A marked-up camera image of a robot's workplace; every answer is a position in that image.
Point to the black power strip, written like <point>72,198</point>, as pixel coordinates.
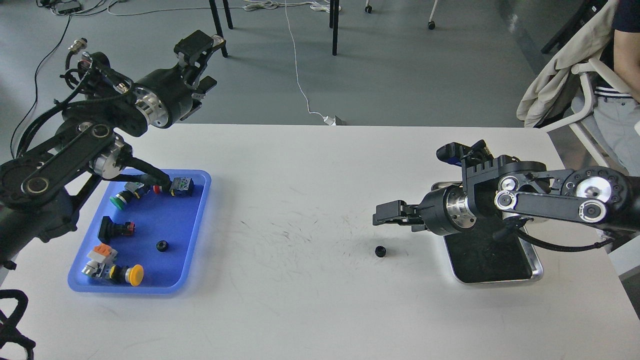
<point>66,7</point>

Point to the orange grey contact block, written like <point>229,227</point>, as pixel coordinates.
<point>103,254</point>

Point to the yellow push button switch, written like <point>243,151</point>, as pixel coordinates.
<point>115,274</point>

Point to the white power adapter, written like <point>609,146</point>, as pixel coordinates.
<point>333,121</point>

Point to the black table leg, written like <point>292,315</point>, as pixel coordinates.
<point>218,23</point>
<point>334,9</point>

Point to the black furniture at corner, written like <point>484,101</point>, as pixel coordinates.
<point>586,11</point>

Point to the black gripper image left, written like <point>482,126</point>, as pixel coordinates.
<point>164,96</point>

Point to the green push button switch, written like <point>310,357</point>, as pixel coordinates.
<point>131,191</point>

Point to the black table leg left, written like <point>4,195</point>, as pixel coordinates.
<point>218,23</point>

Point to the black table leg right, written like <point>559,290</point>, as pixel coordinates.
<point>334,9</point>

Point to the beige jacket on chair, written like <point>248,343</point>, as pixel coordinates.
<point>551,86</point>

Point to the black push button switch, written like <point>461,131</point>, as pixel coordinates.
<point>109,230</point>

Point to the silver metal tray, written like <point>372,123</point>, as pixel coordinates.
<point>476,257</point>

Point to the small black gear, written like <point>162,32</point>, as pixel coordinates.
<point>380,251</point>
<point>162,246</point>

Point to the red push button switch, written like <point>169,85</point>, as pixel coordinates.
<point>181,187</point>

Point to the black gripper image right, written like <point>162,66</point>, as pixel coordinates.
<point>444,211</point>

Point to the blue plastic tray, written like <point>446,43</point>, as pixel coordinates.
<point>157,217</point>

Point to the white chair frame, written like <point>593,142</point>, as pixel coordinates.
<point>608,108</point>

